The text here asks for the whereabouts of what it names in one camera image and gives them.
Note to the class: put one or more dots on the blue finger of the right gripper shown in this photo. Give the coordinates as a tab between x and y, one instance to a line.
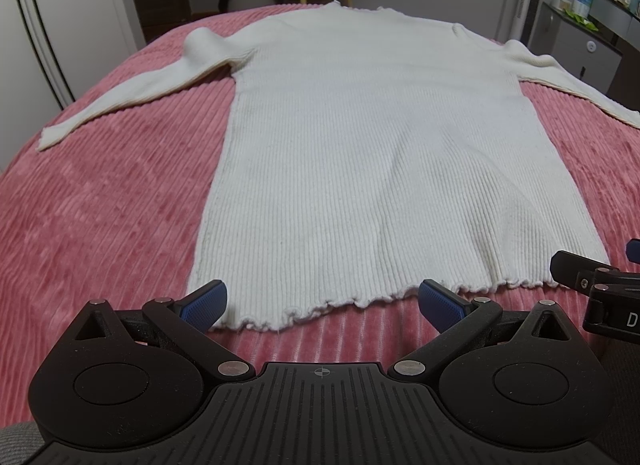
632	250

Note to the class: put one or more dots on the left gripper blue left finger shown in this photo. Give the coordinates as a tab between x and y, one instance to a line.
200	309

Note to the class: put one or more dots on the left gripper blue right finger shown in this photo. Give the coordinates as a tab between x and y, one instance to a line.
449	312

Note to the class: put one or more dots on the white ribbed knit sweater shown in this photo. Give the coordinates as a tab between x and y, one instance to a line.
366	151

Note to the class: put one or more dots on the grey drawer cabinet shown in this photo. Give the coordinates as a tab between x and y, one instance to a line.
580	52

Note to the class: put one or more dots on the grey vanity desk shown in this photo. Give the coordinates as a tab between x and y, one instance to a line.
621	28

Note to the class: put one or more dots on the blue white box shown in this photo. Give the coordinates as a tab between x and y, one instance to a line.
581	8

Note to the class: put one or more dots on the white wardrobe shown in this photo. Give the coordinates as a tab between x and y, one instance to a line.
52	52

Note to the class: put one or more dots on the pink corduroy bedspread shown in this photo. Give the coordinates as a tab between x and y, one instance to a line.
113	212

